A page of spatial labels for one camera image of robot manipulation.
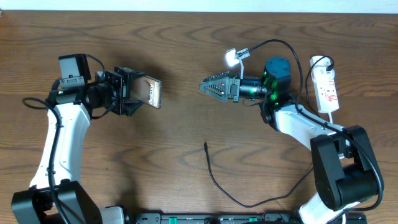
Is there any white usb charger plug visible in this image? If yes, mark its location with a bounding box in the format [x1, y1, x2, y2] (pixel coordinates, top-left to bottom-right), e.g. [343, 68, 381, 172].
[310, 55, 335, 81]

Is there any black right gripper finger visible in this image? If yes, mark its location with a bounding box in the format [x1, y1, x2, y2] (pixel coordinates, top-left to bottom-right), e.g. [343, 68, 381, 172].
[199, 78, 229, 103]
[203, 71, 230, 82]

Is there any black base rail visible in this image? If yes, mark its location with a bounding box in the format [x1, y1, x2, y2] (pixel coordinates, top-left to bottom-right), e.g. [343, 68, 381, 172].
[124, 212, 302, 224]

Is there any white power strip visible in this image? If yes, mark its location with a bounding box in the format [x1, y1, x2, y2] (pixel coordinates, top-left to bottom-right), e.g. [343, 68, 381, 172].
[311, 65, 340, 114]

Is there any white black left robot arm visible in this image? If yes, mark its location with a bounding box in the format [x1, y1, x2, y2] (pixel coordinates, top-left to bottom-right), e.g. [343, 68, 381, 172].
[11, 54, 145, 223]

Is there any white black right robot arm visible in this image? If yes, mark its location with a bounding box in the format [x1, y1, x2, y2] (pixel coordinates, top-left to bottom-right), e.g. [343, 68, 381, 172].
[200, 57, 384, 223]

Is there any black usb charging cable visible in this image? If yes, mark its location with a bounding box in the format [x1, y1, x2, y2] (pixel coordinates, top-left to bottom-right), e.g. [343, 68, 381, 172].
[203, 55, 335, 208]

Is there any white power strip cord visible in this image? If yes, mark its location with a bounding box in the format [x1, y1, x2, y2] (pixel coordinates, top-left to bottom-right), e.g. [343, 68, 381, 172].
[328, 112, 347, 224]

